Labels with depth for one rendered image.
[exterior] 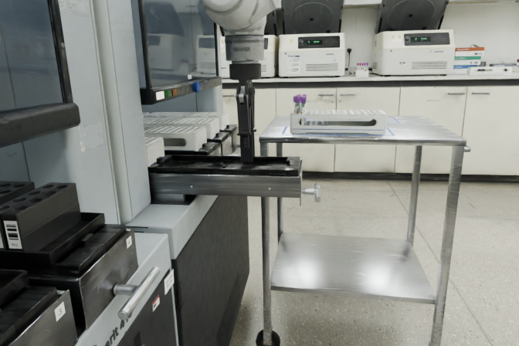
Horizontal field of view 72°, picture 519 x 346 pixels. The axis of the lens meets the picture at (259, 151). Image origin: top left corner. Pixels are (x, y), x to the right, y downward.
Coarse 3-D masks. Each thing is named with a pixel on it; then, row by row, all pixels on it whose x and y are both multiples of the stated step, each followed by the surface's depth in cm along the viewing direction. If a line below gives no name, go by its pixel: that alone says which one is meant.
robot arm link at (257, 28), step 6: (264, 18) 78; (252, 24) 74; (258, 24) 77; (264, 24) 80; (228, 30) 79; (234, 30) 77; (240, 30) 76; (246, 30) 77; (252, 30) 78; (258, 30) 79
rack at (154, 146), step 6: (144, 138) 90; (150, 138) 90; (156, 138) 91; (162, 138) 90; (150, 144) 84; (156, 144) 87; (162, 144) 91; (150, 150) 84; (156, 150) 87; (162, 150) 91; (150, 156) 84; (156, 156) 87; (162, 156) 91; (150, 162) 84
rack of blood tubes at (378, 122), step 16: (320, 112) 118; (336, 112) 117; (352, 112) 116; (368, 112) 114; (384, 112) 114; (304, 128) 115; (320, 128) 114; (336, 128) 113; (352, 128) 112; (368, 128) 111; (384, 128) 110
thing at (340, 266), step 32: (288, 128) 124; (416, 128) 119; (416, 160) 146; (416, 192) 150; (448, 192) 108; (448, 224) 108; (288, 256) 144; (320, 256) 144; (352, 256) 143; (384, 256) 143; (416, 256) 142; (448, 256) 111; (288, 288) 125; (320, 288) 124; (352, 288) 124; (384, 288) 123; (416, 288) 123
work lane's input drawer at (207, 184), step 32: (160, 160) 87; (192, 160) 92; (224, 160) 91; (256, 160) 90; (288, 160) 83; (160, 192) 82; (192, 192) 81; (224, 192) 80; (256, 192) 79; (288, 192) 78; (320, 192) 83
